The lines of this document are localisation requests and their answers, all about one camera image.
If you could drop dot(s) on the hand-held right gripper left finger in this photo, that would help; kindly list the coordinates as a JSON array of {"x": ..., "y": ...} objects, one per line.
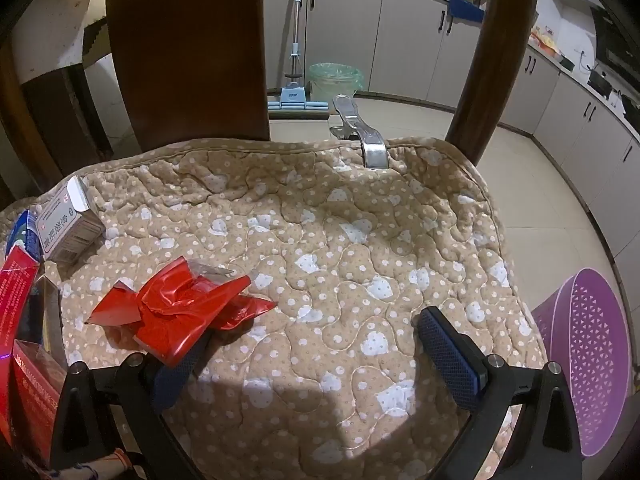
[{"x": 172, "y": 385}]

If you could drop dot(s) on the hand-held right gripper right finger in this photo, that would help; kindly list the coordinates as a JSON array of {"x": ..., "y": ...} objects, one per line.
[{"x": 450, "y": 355}]

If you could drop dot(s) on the red wrapper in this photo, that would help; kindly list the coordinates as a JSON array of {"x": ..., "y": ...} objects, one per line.
[{"x": 175, "y": 310}]

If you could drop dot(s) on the purple plastic basket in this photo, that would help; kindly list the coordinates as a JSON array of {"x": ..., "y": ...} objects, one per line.
[{"x": 595, "y": 360}]

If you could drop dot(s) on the red cigarette box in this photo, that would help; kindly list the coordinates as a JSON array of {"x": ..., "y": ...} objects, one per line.
[
  {"x": 17, "y": 300},
  {"x": 37, "y": 400}
]

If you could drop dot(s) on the beige dotted quilted cushion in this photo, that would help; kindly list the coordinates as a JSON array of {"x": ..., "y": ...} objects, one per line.
[{"x": 325, "y": 240}]

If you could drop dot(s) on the grey white paper box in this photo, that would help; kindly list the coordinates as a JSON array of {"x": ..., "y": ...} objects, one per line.
[{"x": 65, "y": 230}]

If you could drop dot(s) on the blue paper box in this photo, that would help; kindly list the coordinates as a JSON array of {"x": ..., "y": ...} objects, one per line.
[{"x": 25, "y": 235}]

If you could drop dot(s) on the metal clip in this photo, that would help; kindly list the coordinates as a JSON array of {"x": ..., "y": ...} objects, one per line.
[{"x": 372, "y": 145}]

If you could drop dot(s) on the bin with green bag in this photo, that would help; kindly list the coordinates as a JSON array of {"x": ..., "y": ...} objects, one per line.
[{"x": 335, "y": 80}]

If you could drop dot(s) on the dark wooden furniture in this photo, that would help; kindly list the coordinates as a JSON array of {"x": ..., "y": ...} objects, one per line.
[{"x": 55, "y": 110}]

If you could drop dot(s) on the grey kitchen cabinets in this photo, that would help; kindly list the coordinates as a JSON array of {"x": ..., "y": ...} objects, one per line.
[{"x": 410, "y": 40}]

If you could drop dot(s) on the brown wooden chair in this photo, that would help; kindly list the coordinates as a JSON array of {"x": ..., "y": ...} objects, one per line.
[{"x": 190, "y": 50}]

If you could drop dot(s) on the blue cloth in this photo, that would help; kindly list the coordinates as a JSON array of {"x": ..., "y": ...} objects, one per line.
[{"x": 465, "y": 9}]

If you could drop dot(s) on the black range hood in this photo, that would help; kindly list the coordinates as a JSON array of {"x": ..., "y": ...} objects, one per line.
[{"x": 612, "y": 40}]

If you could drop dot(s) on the blue flat mop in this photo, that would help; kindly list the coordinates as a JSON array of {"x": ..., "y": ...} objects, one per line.
[{"x": 298, "y": 20}]

